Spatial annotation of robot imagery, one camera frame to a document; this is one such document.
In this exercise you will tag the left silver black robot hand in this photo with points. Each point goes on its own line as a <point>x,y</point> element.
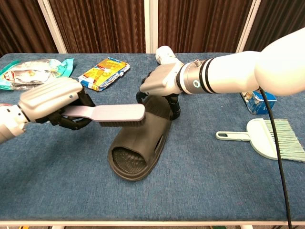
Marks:
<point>50,95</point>

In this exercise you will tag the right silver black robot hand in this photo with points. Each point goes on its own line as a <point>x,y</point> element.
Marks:
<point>159,78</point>

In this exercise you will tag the grey scrub brush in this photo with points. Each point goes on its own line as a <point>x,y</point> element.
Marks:
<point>114,113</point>

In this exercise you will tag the black rubber slipper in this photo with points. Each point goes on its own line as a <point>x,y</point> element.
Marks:
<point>140,140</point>

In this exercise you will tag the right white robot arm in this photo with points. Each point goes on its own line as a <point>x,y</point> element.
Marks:
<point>238,71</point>

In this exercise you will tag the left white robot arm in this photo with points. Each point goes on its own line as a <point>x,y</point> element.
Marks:
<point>9,121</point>

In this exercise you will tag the mint green hand broom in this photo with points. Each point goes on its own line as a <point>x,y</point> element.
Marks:
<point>257,138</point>

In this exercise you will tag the white bottle yellow cap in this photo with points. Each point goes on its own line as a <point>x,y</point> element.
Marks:
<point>164,53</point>

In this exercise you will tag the teal snack bag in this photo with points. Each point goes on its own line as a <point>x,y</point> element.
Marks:
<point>31,71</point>

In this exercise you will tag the yellow snack box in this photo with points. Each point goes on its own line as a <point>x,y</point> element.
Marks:
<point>104,72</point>

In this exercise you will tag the brown curtain panel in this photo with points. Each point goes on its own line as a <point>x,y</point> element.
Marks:
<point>21,23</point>
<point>100,23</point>
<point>274,19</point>
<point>202,23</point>

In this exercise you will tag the blue fabric table cover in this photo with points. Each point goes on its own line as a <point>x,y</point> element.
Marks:
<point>71,179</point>

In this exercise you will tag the blue cookie box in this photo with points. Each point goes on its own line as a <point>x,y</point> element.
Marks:
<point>255,102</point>

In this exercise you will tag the white partition post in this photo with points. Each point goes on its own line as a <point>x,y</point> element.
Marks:
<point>51,26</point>
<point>247,26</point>
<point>151,26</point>

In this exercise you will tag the white table frame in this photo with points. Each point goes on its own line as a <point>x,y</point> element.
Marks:
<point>152,223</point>

